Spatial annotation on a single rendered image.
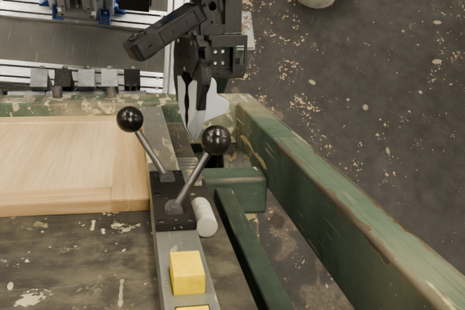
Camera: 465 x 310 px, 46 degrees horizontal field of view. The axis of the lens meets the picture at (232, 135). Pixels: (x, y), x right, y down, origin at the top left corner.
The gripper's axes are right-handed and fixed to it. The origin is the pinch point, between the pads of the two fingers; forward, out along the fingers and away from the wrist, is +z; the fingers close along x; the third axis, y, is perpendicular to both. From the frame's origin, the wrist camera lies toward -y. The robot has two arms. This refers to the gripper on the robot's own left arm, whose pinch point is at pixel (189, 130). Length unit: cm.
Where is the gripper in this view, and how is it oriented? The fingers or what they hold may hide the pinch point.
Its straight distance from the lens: 78.5
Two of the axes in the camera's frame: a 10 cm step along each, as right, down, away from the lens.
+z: -0.3, 9.7, 2.5
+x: -5.1, -2.3, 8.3
